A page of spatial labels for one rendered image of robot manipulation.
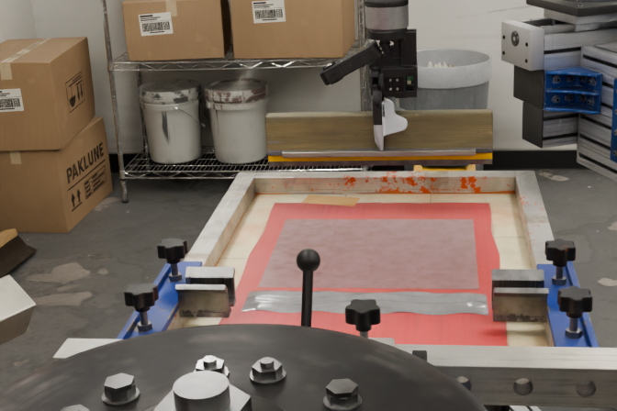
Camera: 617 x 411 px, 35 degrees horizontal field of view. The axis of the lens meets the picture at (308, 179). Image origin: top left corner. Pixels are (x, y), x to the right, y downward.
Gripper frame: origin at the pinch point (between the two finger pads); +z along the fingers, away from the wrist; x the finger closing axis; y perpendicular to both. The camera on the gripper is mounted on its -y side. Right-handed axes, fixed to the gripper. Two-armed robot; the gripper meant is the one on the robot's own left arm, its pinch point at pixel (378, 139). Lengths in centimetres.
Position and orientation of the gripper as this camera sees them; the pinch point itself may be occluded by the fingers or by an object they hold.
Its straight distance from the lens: 178.8
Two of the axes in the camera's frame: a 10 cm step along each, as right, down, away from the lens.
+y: 9.9, -0.1, -1.3
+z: 0.5, 9.5, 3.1
